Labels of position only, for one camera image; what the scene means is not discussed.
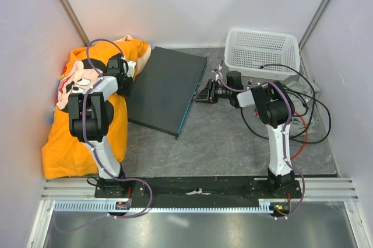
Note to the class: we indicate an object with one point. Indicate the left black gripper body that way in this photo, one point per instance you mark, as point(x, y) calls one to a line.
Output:
point(126, 90)

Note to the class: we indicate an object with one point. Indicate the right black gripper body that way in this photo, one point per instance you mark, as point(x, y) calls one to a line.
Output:
point(218, 91)

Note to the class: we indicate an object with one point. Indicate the dark blue network switch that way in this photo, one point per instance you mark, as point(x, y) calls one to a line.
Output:
point(163, 92)

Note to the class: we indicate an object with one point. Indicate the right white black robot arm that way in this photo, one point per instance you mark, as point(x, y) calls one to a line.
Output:
point(275, 110)

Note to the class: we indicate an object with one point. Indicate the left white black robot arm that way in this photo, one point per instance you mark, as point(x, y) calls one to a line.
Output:
point(90, 117)

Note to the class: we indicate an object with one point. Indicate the white plastic basket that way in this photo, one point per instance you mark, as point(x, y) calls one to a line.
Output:
point(263, 55)

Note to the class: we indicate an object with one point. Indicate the grey cloth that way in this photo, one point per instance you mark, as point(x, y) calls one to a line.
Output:
point(299, 95)

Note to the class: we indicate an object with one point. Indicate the orange mickey mouse cloth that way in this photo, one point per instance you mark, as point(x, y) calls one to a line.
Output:
point(63, 155)

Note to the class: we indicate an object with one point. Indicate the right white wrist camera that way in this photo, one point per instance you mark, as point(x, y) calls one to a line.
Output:
point(218, 74)

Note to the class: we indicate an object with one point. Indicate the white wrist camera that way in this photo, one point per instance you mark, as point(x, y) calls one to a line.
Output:
point(130, 69)
point(218, 74)

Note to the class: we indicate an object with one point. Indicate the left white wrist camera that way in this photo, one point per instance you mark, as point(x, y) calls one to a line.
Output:
point(130, 69)

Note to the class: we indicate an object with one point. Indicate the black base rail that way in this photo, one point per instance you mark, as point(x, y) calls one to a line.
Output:
point(203, 191)

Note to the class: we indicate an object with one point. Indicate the white slotted cable duct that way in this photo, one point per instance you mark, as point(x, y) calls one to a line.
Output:
point(117, 207)

